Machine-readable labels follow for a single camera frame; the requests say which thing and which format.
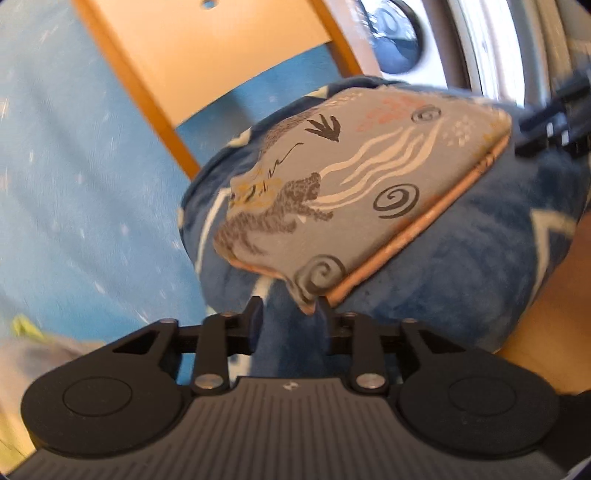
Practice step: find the navy zigzag fleece blanket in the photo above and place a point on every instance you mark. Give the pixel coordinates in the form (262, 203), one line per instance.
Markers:
(471, 275)

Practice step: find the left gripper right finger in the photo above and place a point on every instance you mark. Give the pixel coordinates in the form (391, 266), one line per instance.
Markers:
(356, 336)

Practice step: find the blue patterned pajama garment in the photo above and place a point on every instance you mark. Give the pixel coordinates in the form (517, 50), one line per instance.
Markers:
(333, 184)

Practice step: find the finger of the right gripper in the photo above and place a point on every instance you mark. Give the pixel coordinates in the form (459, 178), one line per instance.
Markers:
(534, 145)
(538, 121)

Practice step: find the white washing machine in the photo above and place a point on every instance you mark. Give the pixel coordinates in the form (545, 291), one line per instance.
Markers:
(422, 42)

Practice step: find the person right hand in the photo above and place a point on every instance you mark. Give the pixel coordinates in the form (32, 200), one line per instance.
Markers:
(553, 337)

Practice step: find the peach folded garment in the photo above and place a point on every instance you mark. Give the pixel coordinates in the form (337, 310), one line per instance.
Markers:
(412, 230)

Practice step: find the wooden chair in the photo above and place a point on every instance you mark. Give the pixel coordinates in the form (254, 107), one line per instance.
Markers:
(176, 57)

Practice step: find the blue star curtain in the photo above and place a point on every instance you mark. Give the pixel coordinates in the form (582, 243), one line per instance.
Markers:
(89, 196)

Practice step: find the plaid checkered bed sheet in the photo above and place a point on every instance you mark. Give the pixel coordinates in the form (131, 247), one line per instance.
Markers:
(27, 353)

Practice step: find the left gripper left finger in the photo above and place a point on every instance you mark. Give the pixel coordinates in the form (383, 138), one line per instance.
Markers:
(219, 337)

